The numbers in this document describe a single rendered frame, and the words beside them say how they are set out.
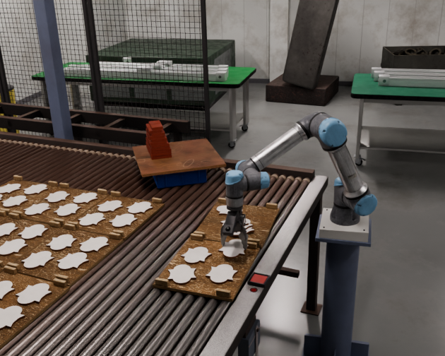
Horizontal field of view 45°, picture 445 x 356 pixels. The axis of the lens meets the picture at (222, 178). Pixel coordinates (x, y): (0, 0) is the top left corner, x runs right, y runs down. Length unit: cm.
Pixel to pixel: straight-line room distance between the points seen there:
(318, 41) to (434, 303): 499
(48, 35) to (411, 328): 307
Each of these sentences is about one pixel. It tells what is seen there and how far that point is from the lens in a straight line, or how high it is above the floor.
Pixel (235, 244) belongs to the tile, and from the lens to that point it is 243.
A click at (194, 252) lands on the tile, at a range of 244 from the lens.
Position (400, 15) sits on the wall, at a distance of 942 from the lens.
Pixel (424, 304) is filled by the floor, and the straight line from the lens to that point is 388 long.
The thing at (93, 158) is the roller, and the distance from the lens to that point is 375.
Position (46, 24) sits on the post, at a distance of 396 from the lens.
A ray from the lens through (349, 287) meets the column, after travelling 293.
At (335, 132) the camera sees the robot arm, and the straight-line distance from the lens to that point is 234.
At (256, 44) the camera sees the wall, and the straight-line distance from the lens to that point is 965.
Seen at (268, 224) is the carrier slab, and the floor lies 94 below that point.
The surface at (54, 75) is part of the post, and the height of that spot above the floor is 143.
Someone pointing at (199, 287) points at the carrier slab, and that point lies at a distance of 222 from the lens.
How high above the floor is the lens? 220
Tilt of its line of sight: 23 degrees down
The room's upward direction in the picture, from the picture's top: 2 degrees counter-clockwise
